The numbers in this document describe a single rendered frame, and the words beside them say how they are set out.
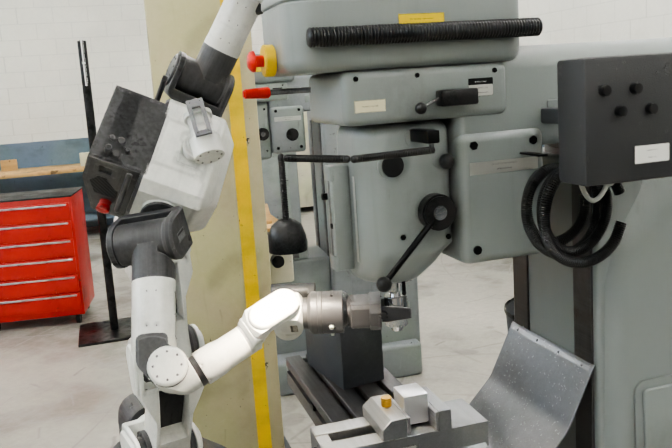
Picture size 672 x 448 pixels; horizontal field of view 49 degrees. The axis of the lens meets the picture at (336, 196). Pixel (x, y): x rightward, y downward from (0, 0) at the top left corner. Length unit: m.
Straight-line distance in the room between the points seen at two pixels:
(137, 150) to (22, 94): 8.79
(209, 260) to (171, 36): 0.94
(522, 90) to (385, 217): 0.37
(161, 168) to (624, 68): 0.96
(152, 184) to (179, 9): 1.59
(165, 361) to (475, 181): 0.69
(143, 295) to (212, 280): 1.69
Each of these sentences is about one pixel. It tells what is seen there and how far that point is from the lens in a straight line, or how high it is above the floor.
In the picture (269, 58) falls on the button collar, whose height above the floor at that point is 1.76.
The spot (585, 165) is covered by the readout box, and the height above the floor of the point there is 1.55.
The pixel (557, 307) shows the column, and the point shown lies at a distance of 1.72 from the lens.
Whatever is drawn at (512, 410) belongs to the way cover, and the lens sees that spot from 1.80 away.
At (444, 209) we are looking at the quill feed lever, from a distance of 1.42.
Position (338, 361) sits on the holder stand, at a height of 1.02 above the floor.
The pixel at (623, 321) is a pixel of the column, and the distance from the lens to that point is 1.62.
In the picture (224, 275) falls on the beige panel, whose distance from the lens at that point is 3.24.
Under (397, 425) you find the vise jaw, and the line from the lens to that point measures 1.52.
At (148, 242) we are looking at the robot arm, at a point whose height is 1.41.
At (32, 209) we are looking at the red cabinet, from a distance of 5.95.
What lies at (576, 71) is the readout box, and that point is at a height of 1.70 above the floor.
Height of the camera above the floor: 1.71
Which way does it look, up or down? 9 degrees down
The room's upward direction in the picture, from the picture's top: 4 degrees counter-clockwise
